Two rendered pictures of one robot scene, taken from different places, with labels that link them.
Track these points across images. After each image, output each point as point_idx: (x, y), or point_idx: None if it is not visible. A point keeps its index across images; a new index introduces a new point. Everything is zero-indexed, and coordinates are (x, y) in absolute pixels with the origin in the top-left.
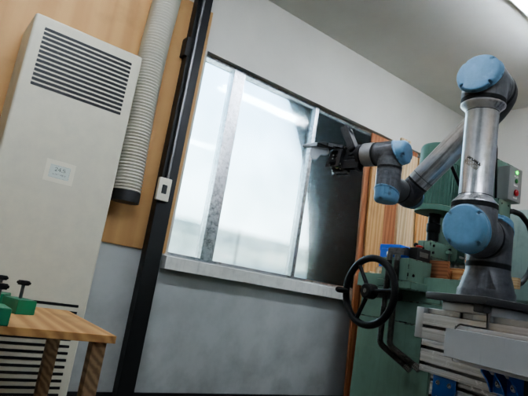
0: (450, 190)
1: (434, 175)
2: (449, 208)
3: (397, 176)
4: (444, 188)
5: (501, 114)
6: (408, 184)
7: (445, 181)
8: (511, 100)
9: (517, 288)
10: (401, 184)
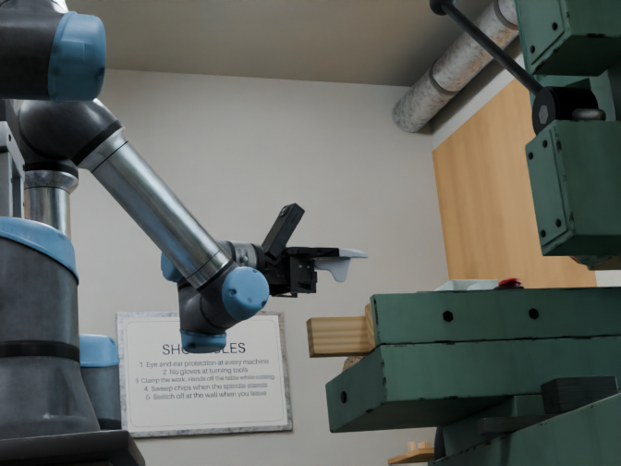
0: (524, 38)
1: (173, 263)
2: (533, 95)
3: (178, 306)
4: (521, 48)
5: (54, 148)
6: (200, 295)
7: (517, 26)
8: (26, 139)
9: (310, 357)
10: (184, 312)
